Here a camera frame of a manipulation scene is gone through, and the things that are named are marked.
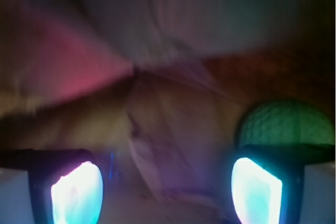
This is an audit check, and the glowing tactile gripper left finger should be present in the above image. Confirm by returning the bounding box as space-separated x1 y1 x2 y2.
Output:
1 149 103 223

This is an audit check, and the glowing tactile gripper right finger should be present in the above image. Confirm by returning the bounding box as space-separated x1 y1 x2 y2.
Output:
230 144 335 223

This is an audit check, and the green ball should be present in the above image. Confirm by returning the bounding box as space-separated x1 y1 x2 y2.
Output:
236 100 335 147

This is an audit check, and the brown paper-lined cardboard box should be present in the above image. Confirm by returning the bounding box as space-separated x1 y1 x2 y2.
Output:
1 0 335 222

